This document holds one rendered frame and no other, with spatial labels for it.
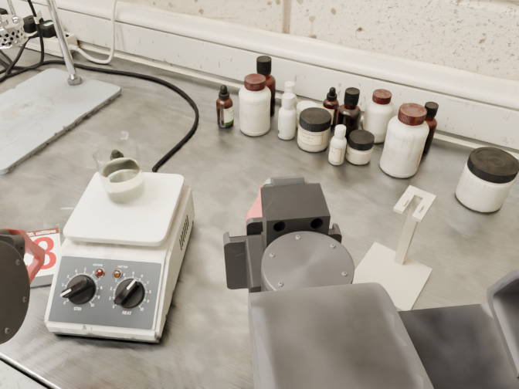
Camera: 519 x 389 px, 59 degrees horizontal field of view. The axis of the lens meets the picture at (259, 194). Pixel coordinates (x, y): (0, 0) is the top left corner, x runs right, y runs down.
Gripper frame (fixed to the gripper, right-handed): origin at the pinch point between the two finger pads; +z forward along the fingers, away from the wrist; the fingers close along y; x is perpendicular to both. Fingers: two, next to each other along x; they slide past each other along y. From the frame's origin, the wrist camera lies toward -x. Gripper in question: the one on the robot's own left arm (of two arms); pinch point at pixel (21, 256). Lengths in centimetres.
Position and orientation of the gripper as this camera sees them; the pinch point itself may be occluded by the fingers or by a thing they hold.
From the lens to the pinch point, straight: 49.3
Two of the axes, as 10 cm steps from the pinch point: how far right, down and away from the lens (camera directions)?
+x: -0.6, 10.0, 0.2
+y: -10.0, -0.6, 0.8
